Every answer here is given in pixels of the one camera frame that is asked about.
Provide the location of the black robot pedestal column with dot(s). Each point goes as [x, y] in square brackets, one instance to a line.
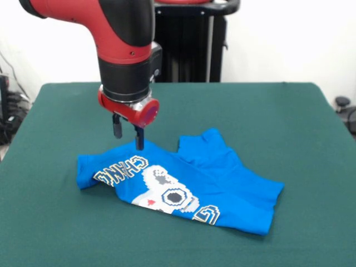
[192, 47]

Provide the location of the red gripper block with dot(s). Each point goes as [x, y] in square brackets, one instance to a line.
[135, 114]

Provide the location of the blue printed t-shirt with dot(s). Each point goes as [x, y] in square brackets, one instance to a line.
[236, 194]

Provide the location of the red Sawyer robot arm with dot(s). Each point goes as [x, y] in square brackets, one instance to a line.
[122, 41]

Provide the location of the dark green table cloth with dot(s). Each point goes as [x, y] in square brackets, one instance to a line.
[55, 208]

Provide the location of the gray office chair base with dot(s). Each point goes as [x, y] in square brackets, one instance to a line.
[343, 101]

